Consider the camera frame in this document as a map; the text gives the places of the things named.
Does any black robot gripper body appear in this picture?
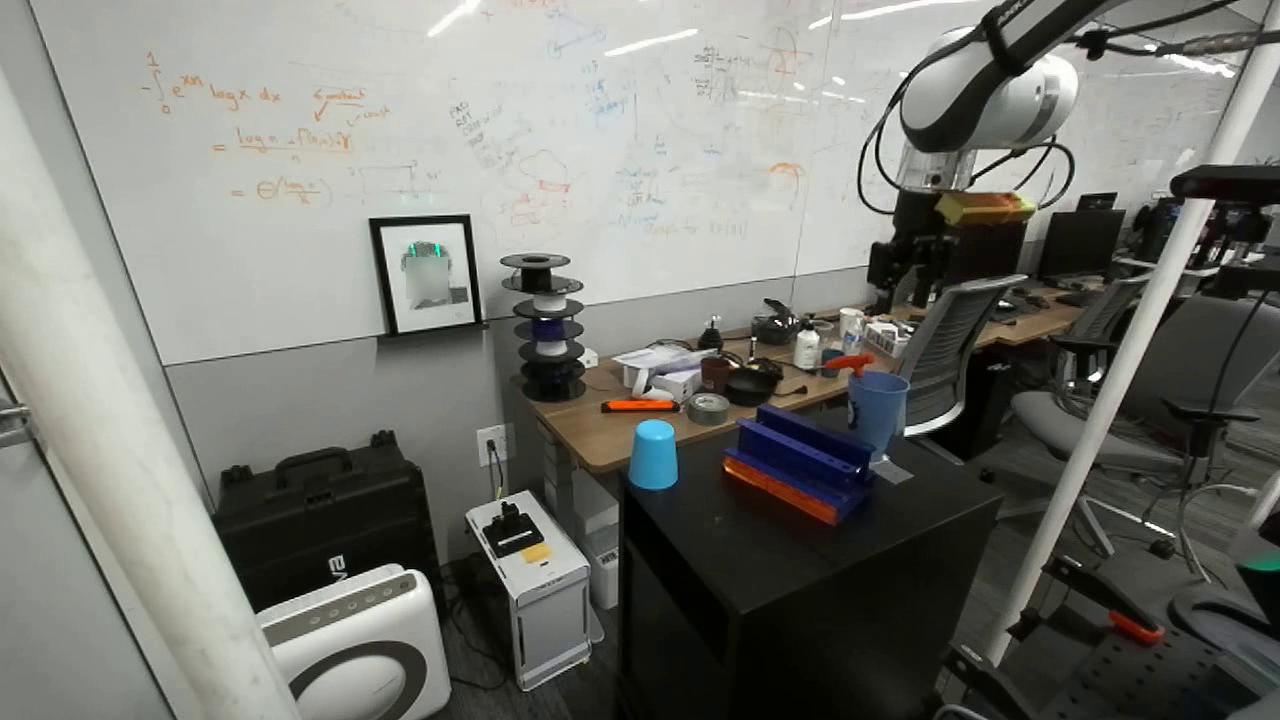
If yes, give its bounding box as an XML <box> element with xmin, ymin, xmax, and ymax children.
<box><xmin>882</xmin><ymin>187</ymin><xmax>958</xmax><ymax>255</ymax></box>

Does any large blue cup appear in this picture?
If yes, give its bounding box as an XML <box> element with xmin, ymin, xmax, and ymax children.
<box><xmin>844</xmin><ymin>367</ymin><xmax>914</xmax><ymax>463</ymax></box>

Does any blue and orange tool holder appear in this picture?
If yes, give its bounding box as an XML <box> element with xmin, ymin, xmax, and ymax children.
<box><xmin>721</xmin><ymin>404</ymin><xmax>878</xmax><ymax>533</ymax></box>

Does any small light blue cup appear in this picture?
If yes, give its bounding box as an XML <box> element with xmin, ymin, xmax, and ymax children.
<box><xmin>625</xmin><ymin>416</ymin><xmax>684</xmax><ymax>499</ymax></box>

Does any grey mesh office chair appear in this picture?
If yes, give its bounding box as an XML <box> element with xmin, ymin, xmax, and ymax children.
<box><xmin>887</xmin><ymin>273</ymin><xmax>1030</xmax><ymax>441</ymax></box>

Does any white bottle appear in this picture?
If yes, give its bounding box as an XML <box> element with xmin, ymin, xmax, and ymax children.
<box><xmin>793</xmin><ymin>323</ymin><xmax>826</xmax><ymax>375</ymax></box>

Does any black computer monitor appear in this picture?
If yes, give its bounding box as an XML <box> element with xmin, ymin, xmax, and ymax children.
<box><xmin>1034</xmin><ymin>187</ymin><xmax>1126</xmax><ymax>288</ymax></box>

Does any black bowl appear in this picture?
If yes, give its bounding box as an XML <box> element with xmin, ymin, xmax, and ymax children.
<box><xmin>717</xmin><ymin>354</ymin><xmax>786</xmax><ymax>407</ymax></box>

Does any silver tape patch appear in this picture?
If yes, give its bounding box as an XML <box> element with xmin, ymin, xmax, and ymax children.
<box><xmin>863</xmin><ymin>452</ymin><xmax>919</xmax><ymax>487</ymax></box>

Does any thin white stand pole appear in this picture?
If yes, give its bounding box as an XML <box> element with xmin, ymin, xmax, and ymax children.
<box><xmin>979</xmin><ymin>0</ymin><xmax>1280</xmax><ymax>672</ymax></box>

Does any grey tape roll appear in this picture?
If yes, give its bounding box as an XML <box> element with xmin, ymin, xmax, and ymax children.
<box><xmin>684</xmin><ymin>389</ymin><xmax>734</xmax><ymax>429</ymax></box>

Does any dark office chair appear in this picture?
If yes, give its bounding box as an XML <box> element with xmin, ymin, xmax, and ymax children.
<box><xmin>1008</xmin><ymin>273</ymin><xmax>1280</xmax><ymax>572</ymax></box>

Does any white cardboard box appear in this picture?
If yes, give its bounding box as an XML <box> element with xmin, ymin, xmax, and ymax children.
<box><xmin>607</xmin><ymin>339</ymin><xmax>725</xmax><ymax>404</ymax></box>

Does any orange utility knife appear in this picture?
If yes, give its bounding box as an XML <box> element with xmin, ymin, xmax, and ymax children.
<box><xmin>595</xmin><ymin>392</ymin><xmax>684</xmax><ymax>420</ymax></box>

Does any black cabinet table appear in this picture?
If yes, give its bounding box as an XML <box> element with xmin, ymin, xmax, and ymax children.
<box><xmin>616</xmin><ymin>420</ymin><xmax>1008</xmax><ymax>720</ymax></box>

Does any wooden desk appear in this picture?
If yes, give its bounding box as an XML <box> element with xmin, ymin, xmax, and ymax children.
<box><xmin>518</xmin><ymin>278</ymin><xmax>1089</xmax><ymax>485</ymax></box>

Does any stack of filament spools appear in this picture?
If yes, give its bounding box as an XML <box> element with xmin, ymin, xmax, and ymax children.
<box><xmin>497</xmin><ymin>246</ymin><xmax>591</xmax><ymax>404</ymax></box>

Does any whiteboard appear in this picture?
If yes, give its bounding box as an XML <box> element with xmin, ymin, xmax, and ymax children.
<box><xmin>25</xmin><ymin>0</ymin><xmax>1280</xmax><ymax>367</ymax></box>

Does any black perforated breadboard table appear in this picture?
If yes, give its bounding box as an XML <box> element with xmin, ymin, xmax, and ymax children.
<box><xmin>931</xmin><ymin>551</ymin><xmax>1280</xmax><ymax>720</ymax></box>

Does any black framed picture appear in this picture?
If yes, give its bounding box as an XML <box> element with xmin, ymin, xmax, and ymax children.
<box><xmin>364</xmin><ymin>210</ymin><xmax>488</xmax><ymax>339</ymax></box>

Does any white computer box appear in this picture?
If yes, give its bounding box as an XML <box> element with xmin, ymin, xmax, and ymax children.
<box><xmin>460</xmin><ymin>485</ymin><xmax>599</xmax><ymax>695</ymax></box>

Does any black hard case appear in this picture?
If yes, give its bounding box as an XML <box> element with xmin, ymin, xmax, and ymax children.
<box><xmin>210</xmin><ymin>429</ymin><xmax>443</xmax><ymax>613</ymax></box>

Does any white air purifier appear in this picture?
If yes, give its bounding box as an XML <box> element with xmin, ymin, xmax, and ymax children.
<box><xmin>252</xmin><ymin>559</ymin><xmax>457</xmax><ymax>720</ymax></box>

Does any thick white pole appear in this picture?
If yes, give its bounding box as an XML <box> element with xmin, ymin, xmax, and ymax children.
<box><xmin>0</xmin><ymin>69</ymin><xmax>303</xmax><ymax>720</ymax></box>

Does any black stereo camera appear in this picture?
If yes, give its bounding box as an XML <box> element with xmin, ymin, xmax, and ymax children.
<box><xmin>1169</xmin><ymin>160</ymin><xmax>1280</xmax><ymax>207</ymax></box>

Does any orange handled clamp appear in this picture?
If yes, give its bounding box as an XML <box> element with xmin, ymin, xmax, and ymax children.
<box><xmin>1050</xmin><ymin>555</ymin><xmax>1173</xmax><ymax>656</ymax></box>

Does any white wall outlet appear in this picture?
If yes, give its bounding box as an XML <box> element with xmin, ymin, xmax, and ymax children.
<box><xmin>470</xmin><ymin>420</ymin><xmax>513</xmax><ymax>470</ymax></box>

